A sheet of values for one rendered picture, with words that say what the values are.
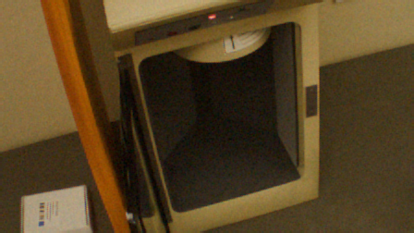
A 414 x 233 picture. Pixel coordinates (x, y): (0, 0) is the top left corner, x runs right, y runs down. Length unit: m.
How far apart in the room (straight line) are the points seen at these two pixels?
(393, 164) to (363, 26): 0.43
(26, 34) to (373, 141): 0.81
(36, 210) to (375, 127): 0.78
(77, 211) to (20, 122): 0.35
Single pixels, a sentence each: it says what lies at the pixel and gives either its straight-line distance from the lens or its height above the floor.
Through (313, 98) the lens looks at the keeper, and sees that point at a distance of 1.08.
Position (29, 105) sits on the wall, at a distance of 1.50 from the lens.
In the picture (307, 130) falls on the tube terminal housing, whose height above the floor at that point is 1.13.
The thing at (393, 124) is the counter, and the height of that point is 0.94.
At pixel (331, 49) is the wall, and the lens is 1.62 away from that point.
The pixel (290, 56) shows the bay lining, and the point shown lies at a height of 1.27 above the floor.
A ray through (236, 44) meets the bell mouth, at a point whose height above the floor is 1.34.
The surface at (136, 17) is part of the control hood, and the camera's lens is 0.77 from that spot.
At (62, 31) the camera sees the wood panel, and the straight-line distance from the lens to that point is 0.79.
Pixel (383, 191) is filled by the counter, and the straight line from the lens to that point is 1.29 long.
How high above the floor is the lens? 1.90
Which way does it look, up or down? 41 degrees down
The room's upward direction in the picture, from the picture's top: 5 degrees counter-clockwise
